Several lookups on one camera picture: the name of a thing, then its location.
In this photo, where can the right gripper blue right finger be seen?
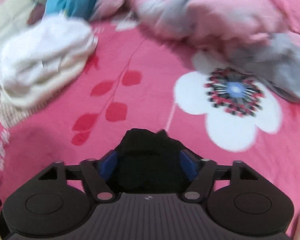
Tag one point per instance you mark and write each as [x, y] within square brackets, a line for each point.
[200, 172]

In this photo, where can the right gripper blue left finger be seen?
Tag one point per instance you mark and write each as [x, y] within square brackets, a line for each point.
[95, 173]

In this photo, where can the black t-shirt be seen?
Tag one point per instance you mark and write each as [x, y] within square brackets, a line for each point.
[148, 162]

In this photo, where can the white shirt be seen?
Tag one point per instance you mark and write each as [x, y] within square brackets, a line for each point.
[43, 58]

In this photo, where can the pink floral bed blanket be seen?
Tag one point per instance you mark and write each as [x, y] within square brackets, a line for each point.
[130, 81]

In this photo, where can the beige houndstooth garment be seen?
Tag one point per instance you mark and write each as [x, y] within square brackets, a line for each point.
[11, 115]

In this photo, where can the pink grey floral duvet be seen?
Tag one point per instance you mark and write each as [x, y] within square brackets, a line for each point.
[259, 37]

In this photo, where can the maroon cloth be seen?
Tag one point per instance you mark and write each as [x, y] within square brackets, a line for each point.
[36, 14]

